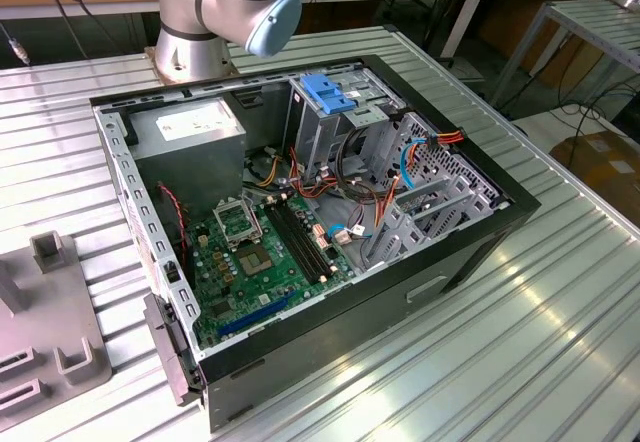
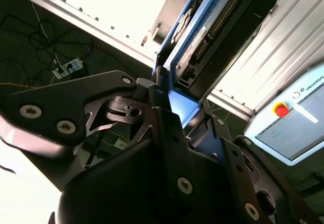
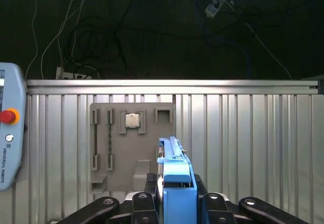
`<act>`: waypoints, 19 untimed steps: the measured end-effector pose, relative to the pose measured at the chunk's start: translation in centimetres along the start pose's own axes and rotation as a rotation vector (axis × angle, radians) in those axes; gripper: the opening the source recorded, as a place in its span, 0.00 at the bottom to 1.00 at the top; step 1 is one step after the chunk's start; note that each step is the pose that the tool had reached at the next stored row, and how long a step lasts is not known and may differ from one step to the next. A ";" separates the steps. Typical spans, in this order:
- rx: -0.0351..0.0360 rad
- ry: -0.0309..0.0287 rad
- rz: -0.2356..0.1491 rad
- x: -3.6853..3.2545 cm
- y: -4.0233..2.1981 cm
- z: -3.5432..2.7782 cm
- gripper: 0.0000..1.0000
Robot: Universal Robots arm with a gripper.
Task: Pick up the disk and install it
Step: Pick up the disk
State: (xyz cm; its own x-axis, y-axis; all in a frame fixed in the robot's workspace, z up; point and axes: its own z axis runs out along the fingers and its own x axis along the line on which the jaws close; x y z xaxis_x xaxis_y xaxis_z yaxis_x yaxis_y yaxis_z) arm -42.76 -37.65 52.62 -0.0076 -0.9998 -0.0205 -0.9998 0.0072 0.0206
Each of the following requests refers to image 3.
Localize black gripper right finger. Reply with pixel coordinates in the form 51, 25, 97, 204
194, 175, 292, 224

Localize pale blue teach pendant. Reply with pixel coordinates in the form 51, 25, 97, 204
0, 62, 28, 191

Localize long white power strip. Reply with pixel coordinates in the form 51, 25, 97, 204
204, 0, 232, 19

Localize thin white cable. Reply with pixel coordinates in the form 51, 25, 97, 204
230, 1, 292, 80

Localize grey parts rack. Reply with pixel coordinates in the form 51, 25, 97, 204
90, 102, 176, 193

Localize green RAM stick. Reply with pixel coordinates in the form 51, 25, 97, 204
108, 111, 113, 169

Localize hard disk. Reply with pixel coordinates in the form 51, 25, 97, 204
156, 136, 198, 224

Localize short white power strip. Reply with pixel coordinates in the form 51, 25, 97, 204
55, 66, 92, 81

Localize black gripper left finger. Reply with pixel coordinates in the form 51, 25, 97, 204
57, 172, 163, 224

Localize silver CPU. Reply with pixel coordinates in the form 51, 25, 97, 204
125, 113, 140, 129

